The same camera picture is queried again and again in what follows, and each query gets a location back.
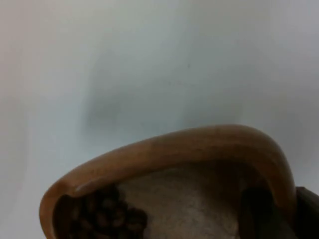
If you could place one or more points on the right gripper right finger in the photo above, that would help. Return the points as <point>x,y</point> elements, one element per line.
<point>307,214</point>

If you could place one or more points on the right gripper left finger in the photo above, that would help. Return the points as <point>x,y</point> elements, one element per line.
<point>259,214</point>

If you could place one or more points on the dark brown wooden cup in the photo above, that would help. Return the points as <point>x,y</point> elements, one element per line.
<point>189,147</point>

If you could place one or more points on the coffee beans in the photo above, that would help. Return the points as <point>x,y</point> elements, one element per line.
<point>104,216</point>

